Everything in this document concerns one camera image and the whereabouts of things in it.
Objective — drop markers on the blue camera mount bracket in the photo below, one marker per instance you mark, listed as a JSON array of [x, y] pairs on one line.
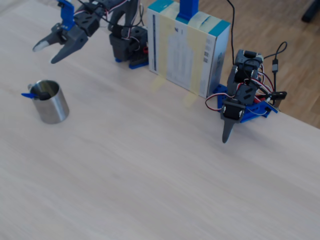
[[67, 15]]

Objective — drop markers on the black object on floor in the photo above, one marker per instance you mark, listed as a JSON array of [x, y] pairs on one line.
[[312, 12]]

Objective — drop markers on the grey leader gripper body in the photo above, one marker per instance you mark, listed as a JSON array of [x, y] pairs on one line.
[[233, 111]]

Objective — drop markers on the yellow masking tape strip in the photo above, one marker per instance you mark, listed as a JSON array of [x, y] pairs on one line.
[[193, 75], [165, 50]]

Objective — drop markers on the dark grey follower robot arm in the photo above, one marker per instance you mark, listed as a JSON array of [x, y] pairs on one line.
[[122, 47]]

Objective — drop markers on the silver metal cup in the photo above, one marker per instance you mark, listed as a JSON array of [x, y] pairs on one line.
[[53, 108]]

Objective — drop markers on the blue follower arm base plate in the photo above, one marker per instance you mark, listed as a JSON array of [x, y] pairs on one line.
[[136, 66]]

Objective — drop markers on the yellow and black marker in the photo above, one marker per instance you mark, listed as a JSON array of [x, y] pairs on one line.
[[44, 96]]

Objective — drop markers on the white and teal cardboard box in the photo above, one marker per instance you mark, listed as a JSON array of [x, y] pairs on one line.
[[180, 57]]

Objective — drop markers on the small red connector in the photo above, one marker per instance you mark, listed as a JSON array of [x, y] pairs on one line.
[[144, 50]]

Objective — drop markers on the dark grey follower gripper body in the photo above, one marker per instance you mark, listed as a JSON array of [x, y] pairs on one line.
[[73, 38]]

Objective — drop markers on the blue upright post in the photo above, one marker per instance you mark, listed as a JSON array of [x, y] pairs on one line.
[[187, 7]]

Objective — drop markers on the blue leader arm base plate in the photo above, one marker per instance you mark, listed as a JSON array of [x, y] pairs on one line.
[[255, 110]]

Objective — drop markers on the grey pointed leader gripper finger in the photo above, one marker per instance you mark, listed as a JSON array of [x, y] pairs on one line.
[[227, 132]]

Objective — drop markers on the blue ballpoint pen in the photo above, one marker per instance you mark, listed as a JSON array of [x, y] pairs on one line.
[[27, 95]]

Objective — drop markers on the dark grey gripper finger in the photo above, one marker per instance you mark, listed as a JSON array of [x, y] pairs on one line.
[[47, 42], [65, 53]]

